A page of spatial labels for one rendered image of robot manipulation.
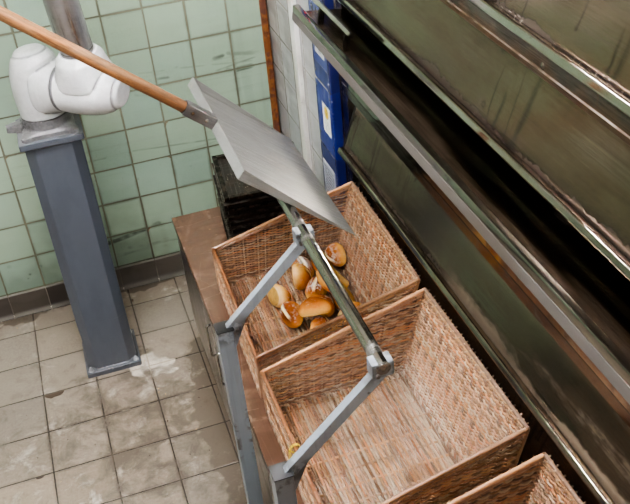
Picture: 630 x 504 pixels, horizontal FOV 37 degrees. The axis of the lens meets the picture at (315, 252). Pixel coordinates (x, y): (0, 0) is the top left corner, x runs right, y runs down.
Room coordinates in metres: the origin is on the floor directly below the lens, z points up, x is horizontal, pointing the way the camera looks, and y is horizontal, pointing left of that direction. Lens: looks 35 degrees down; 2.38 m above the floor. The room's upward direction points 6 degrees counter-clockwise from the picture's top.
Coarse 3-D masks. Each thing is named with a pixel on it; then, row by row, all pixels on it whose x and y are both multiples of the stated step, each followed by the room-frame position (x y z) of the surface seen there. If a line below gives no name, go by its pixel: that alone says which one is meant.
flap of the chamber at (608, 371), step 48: (384, 48) 2.25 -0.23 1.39; (432, 96) 1.95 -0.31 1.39; (432, 144) 1.71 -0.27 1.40; (480, 144) 1.71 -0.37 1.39; (480, 192) 1.51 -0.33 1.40; (528, 192) 1.51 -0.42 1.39; (528, 240) 1.34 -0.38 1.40; (576, 240) 1.34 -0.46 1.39; (528, 288) 1.22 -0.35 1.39; (576, 288) 1.19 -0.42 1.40; (624, 288) 1.19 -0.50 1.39; (576, 336) 1.08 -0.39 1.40; (624, 336) 1.07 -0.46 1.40; (624, 384) 0.96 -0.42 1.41
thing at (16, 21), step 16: (0, 16) 2.00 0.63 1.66; (16, 16) 2.01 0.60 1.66; (32, 32) 2.01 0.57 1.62; (48, 32) 2.03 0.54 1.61; (64, 48) 2.03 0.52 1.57; (80, 48) 2.04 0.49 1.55; (96, 64) 2.04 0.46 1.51; (112, 64) 2.06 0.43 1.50; (128, 80) 2.06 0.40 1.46; (144, 80) 2.08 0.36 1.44; (160, 96) 2.08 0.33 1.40; (176, 96) 2.10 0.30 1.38
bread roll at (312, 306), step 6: (306, 300) 2.12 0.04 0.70; (312, 300) 2.11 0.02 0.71; (318, 300) 2.10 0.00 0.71; (324, 300) 2.11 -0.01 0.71; (300, 306) 2.11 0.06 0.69; (306, 306) 2.10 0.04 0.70; (312, 306) 2.09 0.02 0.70; (318, 306) 2.09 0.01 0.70; (324, 306) 2.09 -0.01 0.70; (330, 306) 2.09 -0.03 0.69; (300, 312) 2.10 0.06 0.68; (306, 312) 2.09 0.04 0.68; (312, 312) 2.08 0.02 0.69; (318, 312) 2.08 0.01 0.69; (324, 312) 2.08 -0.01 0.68
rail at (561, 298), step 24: (312, 24) 2.36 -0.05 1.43; (336, 48) 2.19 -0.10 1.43; (360, 72) 2.04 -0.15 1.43; (384, 96) 1.91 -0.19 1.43; (456, 192) 1.50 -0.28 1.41; (480, 216) 1.40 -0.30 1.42; (504, 240) 1.32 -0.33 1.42; (528, 264) 1.24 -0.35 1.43; (552, 288) 1.17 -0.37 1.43; (576, 312) 1.10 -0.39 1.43; (600, 336) 1.04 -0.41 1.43; (624, 360) 0.99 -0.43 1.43
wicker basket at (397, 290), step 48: (336, 192) 2.48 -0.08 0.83; (240, 240) 2.40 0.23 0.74; (288, 240) 2.44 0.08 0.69; (336, 240) 2.48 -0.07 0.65; (384, 240) 2.19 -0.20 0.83; (240, 288) 2.36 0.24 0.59; (288, 288) 2.33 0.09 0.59; (384, 288) 2.13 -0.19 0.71; (240, 336) 2.08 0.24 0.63; (288, 336) 2.10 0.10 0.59
